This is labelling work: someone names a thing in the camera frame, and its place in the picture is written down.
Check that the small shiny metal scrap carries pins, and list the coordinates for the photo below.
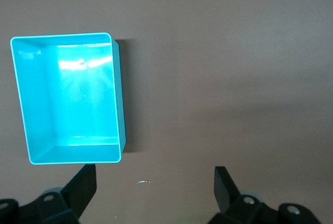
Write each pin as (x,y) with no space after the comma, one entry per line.
(143,181)

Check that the turquoise plastic bin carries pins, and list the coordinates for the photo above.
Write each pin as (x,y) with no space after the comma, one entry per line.
(78,99)

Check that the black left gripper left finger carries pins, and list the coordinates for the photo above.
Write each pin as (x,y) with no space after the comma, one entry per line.
(78,192)

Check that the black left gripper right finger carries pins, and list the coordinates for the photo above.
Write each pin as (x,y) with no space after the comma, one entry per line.
(226,195)

